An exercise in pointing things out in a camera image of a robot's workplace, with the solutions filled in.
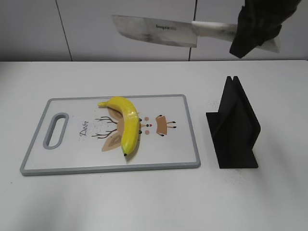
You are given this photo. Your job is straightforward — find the yellow plastic banana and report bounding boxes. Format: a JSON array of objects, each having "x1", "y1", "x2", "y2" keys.
[{"x1": 98, "y1": 96, "x2": 140, "y2": 156}]

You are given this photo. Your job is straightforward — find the grey-rimmed white cutting board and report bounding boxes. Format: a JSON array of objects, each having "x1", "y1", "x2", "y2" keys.
[{"x1": 20, "y1": 94, "x2": 200, "y2": 176}]

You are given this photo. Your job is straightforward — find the white-handled kitchen knife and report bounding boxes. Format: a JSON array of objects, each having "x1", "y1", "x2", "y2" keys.
[{"x1": 111, "y1": 14, "x2": 282, "y2": 53}]

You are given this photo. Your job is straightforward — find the black knife stand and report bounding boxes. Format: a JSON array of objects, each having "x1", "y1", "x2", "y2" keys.
[{"x1": 205, "y1": 76, "x2": 261, "y2": 169}]

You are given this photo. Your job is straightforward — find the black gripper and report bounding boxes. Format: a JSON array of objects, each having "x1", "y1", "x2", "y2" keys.
[{"x1": 230, "y1": 0, "x2": 301, "y2": 58}]

